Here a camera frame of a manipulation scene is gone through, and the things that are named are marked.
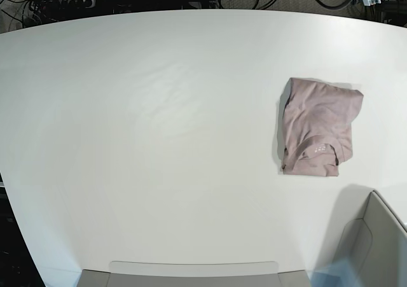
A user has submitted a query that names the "grey cardboard box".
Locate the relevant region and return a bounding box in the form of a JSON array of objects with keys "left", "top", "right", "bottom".
[
  {"left": 78, "top": 261, "right": 311, "bottom": 286},
  {"left": 333, "top": 191, "right": 406, "bottom": 286}
]

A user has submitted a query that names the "blue translucent bag corner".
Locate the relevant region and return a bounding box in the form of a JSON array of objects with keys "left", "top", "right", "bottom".
[{"left": 310, "top": 258, "right": 363, "bottom": 287}]

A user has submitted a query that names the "pink T-shirt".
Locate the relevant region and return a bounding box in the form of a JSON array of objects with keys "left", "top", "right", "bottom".
[{"left": 282, "top": 78, "right": 364, "bottom": 177}]

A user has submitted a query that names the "grey cardboard box bottom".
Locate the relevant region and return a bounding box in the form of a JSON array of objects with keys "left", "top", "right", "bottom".
[{"left": 78, "top": 261, "right": 311, "bottom": 286}]

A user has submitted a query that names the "grey cardboard box right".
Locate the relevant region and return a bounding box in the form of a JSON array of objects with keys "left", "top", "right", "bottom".
[{"left": 333, "top": 191, "right": 406, "bottom": 286}]

